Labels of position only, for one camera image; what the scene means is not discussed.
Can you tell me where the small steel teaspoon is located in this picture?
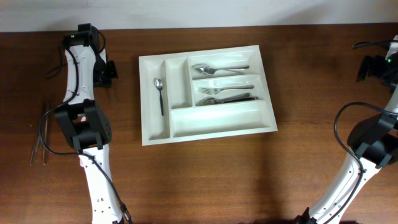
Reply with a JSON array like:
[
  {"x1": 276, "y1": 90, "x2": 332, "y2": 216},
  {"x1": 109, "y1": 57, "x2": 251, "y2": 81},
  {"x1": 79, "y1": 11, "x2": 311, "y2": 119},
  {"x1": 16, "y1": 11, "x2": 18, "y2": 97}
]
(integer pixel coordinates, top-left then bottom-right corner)
[{"x1": 154, "y1": 78, "x2": 164, "y2": 116}]

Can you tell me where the steel tablespoon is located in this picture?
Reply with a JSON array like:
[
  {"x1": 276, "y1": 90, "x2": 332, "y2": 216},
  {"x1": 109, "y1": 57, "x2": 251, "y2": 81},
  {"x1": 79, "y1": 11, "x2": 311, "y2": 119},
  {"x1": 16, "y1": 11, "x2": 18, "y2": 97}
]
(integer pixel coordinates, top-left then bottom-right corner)
[
  {"x1": 192, "y1": 63, "x2": 250, "y2": 70},
  {"x1": 197, "y1": 66, "x2": 250, "y2": 75}
]

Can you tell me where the black handled fork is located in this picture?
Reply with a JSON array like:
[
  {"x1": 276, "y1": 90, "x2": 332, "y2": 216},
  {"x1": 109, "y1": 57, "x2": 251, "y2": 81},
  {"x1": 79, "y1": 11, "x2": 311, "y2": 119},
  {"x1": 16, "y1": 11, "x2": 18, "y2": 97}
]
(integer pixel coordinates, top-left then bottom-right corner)
[{"x1": 196, "y1": 93, "x2": 259, "y2": 106}]

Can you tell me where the steel fork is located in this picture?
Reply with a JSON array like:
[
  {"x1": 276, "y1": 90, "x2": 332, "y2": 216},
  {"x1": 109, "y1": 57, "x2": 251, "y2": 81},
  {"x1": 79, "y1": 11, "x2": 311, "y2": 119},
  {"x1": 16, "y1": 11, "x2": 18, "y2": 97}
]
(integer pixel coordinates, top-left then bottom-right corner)
[{"x1": 198, "y1": 85, "x2": 254, "y2": 95}]

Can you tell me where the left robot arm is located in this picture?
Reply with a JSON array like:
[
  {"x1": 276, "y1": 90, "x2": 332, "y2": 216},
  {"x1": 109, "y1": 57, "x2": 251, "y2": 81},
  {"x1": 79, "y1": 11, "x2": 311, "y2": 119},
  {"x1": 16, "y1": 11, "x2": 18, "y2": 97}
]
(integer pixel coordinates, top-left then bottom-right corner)
[{"x1": 55, "y1": 24, "x2": 124, "y2": 223}]

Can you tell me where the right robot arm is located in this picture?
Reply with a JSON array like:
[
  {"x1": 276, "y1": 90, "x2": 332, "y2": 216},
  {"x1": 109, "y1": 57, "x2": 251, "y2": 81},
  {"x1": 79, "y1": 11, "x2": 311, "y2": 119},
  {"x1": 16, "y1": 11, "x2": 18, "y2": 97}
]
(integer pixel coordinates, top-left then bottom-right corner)
[{"x1": 293, "y1": 53, "x2": 397, "y2": 223}]

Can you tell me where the white plastic cutlery tray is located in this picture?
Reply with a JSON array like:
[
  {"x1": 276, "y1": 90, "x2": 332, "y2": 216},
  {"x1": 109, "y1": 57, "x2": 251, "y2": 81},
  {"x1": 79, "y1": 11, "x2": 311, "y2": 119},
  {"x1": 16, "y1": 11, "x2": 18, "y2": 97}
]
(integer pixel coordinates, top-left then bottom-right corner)
[{"x1": 139, "y1": 45, "x2": 277, "y2": 146}]

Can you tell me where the black right camera cable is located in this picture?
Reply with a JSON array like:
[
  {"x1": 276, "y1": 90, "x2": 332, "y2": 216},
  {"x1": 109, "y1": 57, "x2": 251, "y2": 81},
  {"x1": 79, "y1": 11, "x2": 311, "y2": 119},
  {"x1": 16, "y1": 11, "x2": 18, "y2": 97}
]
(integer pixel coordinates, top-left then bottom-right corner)
[{"x1": 323, "y1": 39, "x2": 398, "y2": 224}]

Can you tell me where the black camera cable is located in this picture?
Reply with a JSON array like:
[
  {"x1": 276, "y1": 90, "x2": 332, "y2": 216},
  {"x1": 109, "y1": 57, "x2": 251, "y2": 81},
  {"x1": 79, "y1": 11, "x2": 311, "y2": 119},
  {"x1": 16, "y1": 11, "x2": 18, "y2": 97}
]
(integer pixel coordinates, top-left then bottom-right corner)
[
  {"x1": 323, "y1": 39, "x2": 398, "y2": 224},
  {"x1": 37, "y1": 30, "x2": 134, "y2": 224}
]

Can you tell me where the black left camera cable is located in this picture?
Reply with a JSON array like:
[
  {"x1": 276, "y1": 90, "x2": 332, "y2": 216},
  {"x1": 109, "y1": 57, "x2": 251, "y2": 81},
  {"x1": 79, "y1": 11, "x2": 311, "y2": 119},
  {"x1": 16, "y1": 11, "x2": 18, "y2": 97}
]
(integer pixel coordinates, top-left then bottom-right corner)
[{"x1": 37, "y1": 30, "x2": 134, "y2": 224}]

